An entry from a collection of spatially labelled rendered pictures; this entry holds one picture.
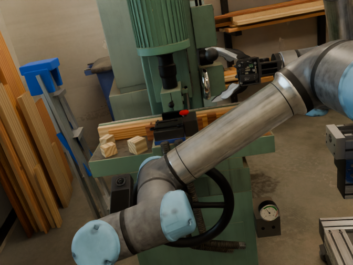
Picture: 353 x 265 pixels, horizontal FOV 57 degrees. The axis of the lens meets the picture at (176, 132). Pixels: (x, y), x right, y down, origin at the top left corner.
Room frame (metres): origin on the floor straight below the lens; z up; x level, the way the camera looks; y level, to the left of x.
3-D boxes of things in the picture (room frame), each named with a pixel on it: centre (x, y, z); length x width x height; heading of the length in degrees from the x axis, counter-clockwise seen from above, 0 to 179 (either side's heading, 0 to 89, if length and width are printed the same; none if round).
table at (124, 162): (1.00, 0.00, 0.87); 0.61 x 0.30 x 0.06; 85
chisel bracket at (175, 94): (1.13, -0.01, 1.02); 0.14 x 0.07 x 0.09; 175
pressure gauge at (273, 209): (0.87, -0.25, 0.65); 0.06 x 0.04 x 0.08; 85
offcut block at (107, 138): (1.07, 0.25, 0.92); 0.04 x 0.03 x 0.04; 147
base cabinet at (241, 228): (1.23, -0.02, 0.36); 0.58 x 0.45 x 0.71; 175
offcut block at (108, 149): (1.00, 0.23, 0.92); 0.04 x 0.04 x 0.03; 28
